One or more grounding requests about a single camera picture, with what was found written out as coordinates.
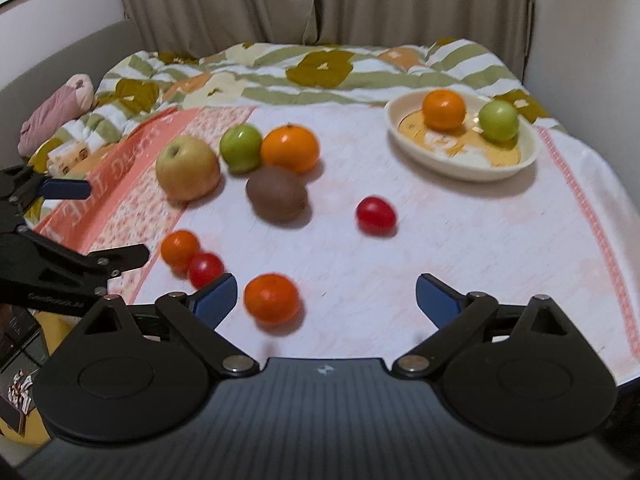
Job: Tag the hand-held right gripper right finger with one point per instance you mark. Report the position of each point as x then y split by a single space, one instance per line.
437 301

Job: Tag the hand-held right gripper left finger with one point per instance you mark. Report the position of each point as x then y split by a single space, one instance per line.
217 299

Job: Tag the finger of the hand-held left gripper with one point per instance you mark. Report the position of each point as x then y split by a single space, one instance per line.
115 259
65 188

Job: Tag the red cherry tomato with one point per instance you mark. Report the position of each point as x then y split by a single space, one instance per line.
376 215
206 269

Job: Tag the small tangerine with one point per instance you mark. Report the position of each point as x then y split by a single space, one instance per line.
271 298
180 249

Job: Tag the yellow apple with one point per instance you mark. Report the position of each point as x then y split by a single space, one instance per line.
188 167

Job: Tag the brown kiwi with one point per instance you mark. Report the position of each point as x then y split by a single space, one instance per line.
276 194

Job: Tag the cream oval bowl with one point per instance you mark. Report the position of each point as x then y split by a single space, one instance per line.
500 170

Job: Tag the green apple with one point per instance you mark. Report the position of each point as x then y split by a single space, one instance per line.
498 120
241 148

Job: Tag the large orange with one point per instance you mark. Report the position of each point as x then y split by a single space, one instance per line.
290 149
443 109

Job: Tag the dark printed box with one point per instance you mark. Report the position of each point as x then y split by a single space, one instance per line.
20 360

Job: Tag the pink rolled cloth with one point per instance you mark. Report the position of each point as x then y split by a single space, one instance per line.
55 110

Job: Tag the floral patterned tablecloth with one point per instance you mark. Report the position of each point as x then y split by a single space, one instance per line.
350 255

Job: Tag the grey headboard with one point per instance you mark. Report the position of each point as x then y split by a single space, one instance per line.
75 50

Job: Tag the beige curtain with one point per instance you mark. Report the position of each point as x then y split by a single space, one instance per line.
225 5

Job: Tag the green striped floral blanket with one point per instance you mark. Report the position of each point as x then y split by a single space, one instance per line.
320 67

